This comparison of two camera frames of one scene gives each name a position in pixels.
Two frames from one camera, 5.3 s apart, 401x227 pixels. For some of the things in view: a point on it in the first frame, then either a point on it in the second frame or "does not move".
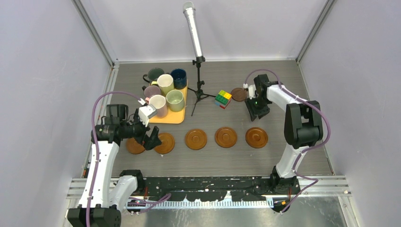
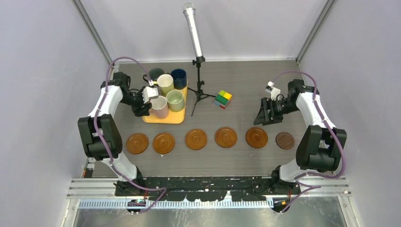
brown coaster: (168, 144) does not move
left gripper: (149, 142) to (139, 111)
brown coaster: (225, 137) does not move
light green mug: (175, 100) does not move
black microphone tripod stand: (198, 93) does not move
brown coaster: (196, 139) does not move
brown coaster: (256, 137) does not move
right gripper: (254, 111) to (263, 117)
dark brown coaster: (238, 94) to (284, 140)
